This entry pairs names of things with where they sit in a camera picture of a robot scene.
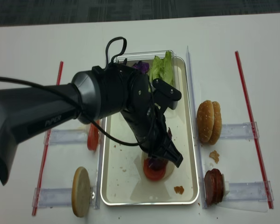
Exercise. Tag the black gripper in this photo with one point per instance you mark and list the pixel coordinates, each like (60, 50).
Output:
(148, 125)

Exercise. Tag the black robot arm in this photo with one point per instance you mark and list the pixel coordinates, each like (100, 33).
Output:
(92, 95)

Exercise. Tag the tomato slices on tray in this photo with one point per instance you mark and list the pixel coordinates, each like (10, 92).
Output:
(151, 174)

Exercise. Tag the bread crumb on tray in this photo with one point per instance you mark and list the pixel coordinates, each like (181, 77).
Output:
(179, 190)

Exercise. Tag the bread crumb on table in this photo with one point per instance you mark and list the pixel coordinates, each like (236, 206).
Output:
(215, 156)

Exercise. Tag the standing meat patties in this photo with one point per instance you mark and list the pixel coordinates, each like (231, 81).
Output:
(214, 187)

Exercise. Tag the white pusher block patties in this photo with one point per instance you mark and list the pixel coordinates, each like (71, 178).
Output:
(226, 187)

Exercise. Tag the standing tomato slices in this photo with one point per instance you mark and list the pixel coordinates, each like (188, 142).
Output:
(93, 138)

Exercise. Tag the green lettuce leaves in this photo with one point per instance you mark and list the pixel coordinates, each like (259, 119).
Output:
(162, 68)

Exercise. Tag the white metal tray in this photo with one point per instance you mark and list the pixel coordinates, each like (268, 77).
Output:
(123, 180)

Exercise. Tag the front sesame bun top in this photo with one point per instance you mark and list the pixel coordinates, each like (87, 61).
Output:
(205, 120)

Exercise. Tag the sesame bun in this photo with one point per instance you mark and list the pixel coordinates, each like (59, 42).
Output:
(217, 127)
(205, 120)

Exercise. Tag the rear sesame bun top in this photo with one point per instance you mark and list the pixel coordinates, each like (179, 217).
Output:
(217, 127)

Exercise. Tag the right upper clear track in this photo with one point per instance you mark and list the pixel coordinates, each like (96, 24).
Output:
(243, 131)

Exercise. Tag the clear track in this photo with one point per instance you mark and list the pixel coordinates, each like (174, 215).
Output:
(243, 131)
(47, 198)
(71, 136)
(247, 191)

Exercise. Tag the left upper clear track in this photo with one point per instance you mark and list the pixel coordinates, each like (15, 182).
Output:
(71, 136)

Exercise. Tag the standing pale bun slice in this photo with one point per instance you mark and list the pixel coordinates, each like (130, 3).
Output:
(81, 192)

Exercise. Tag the clear plastic salad container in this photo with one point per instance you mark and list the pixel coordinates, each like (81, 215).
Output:
(175, 70)

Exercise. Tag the purple cabbage leaves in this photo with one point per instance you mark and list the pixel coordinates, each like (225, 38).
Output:
(140, 65)

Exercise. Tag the right red strip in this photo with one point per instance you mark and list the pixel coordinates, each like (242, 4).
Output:
(256, 141)

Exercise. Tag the red strip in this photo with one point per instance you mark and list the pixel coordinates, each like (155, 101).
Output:
(45, 150)
(256, 141)

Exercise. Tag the right lower clear track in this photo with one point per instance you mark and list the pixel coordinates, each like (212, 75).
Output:
(247, 191)

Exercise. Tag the left lower clear track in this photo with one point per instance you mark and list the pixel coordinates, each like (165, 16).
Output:
(47, 198)

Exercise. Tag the left red strip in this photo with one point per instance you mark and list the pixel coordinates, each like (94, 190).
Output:
(45, 150)

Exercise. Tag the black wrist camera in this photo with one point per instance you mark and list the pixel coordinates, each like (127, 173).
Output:
(165, 95)

